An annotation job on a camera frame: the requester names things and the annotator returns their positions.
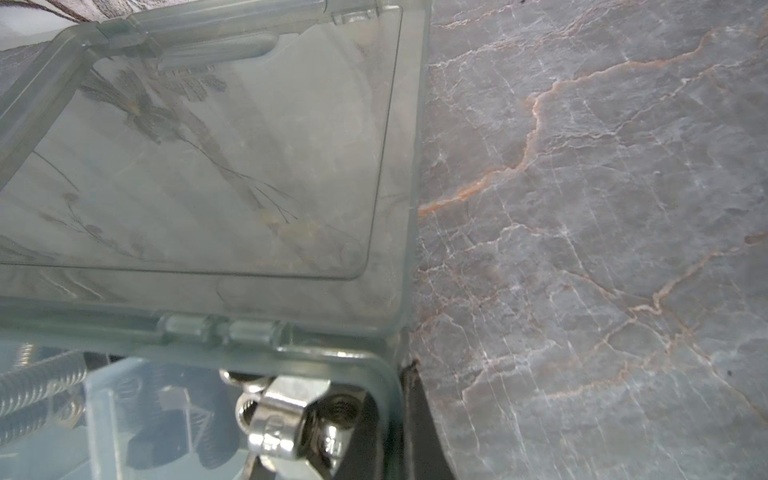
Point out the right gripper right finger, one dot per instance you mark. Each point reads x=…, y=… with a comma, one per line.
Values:
x=423, y=455

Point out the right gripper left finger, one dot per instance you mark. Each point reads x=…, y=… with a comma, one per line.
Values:
x=360, y=450

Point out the green compartment organizer box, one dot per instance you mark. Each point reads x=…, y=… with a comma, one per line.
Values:
x=196, y=186

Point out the silver wing nuts in box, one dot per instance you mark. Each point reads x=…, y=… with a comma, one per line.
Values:
x=295, y=427

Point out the silver bolts in box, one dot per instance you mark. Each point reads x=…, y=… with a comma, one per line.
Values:
x=42, y=388

